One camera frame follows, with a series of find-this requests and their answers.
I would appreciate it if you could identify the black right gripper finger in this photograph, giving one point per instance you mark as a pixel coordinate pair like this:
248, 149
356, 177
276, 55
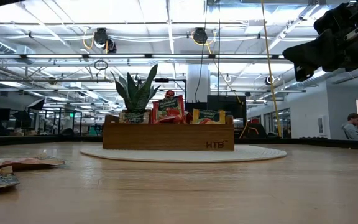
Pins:
287, 55
312, 51

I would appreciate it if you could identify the yellow mango tea packet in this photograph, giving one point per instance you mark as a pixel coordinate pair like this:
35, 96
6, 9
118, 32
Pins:
208, 116

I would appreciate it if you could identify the red strawberry tea packet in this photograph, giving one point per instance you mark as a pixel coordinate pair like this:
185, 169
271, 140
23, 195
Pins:
168, 110

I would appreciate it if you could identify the wooden three-compartment tea box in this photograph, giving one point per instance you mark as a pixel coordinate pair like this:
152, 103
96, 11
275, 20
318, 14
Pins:
166, 137

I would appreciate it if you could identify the black perforated computer case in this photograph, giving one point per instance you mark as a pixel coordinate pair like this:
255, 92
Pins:
228, 102

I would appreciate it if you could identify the person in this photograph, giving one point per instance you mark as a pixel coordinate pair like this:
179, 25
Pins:
352, 127
169, 93

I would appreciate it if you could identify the white round woven placemat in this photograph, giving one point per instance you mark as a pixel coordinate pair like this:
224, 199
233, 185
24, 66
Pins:
182, 154

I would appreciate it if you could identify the snake plant in white pot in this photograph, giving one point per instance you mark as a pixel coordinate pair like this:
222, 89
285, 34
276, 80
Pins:
137, 93

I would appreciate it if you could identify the long ceiling light bar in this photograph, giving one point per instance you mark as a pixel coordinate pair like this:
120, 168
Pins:
120, 56

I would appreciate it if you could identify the silver ceiling air duct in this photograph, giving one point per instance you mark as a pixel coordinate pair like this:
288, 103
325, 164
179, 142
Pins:
328, 76

